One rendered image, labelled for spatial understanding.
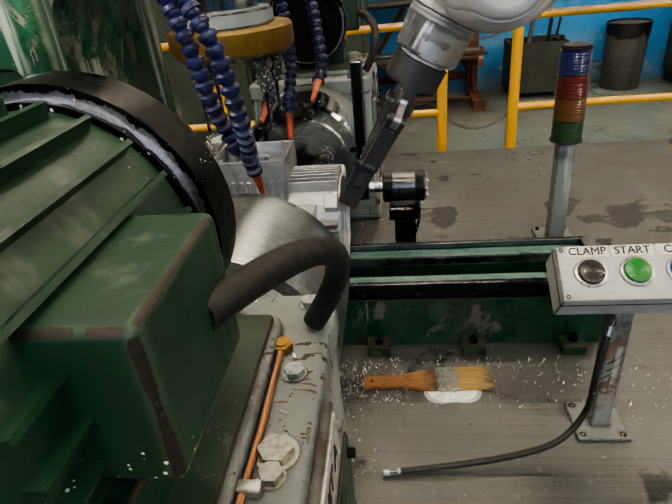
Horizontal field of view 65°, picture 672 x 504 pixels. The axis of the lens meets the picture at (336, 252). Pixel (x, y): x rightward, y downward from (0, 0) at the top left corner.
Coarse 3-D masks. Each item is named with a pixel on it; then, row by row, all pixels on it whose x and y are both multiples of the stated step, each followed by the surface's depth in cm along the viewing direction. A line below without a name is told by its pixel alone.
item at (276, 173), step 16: (272, 144) 89; (288, 144) 87; (224, 160) 89; (240, 160) 91; (272, 160) 81; (288, 160) 84; (224, 176) 83; (240, 176) 82; (272, 176) 82; (288, 176) 84; (240, 192) 84; (256, 192) 83; (272, 192) 83; (288, 192) 84
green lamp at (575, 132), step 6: (582, 120) 106; (552, 126) 109; (558, 126) 107; (564, 126) 106; (570, 126) 105; (576, 126) 106; (582, 126) 107; (552, 132) 109; (558, 132) 107; (564, 132) 106; (570, 132) 106; (576, 132) 106; (582, 132) 108; (552, 138) 109; (558, 138) 108; (564, 138) 107; (570, 138) 107; (576, 138) 107
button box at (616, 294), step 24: (552, 264) 64; (576, 264) 61; (552, 288) 64; (576, 288) 60; (600, 288) 60; (624, 288) 60; (648, 288) 59; (576, 312) 63; (600, 312) 63; (624, 312) 63; (648, 312) 63
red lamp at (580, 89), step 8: (560, 80) 103; (568, 80) 102; (576, 80) 101; (584, 80) 101; (560, 88) 104; (568, 88) 102; (576, 88) 102; (584, 88) 102; (560, 96) 104; (568, 96) 103; (576, 96) 102; (584, 96) 103
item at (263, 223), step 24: (240, 216) 60; (264, 216) 60; (288, 216) 62; (312, 216) 66; (240, 240) 55; (264, 240) 56; (288, 240) 58; (240, 264) 51; (288, 288) 52; (312, 288) 55
